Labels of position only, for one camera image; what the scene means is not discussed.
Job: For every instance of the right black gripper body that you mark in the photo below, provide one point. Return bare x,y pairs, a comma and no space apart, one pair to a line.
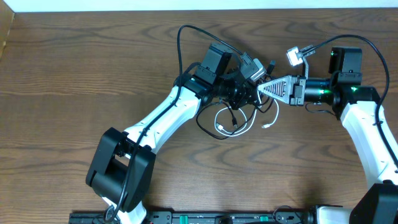
298,88

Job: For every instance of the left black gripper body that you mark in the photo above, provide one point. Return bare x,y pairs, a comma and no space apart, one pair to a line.
227,93

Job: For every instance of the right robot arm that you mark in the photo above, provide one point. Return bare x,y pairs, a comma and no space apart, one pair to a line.
356,106

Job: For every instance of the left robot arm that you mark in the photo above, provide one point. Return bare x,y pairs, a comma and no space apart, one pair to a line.
122,166

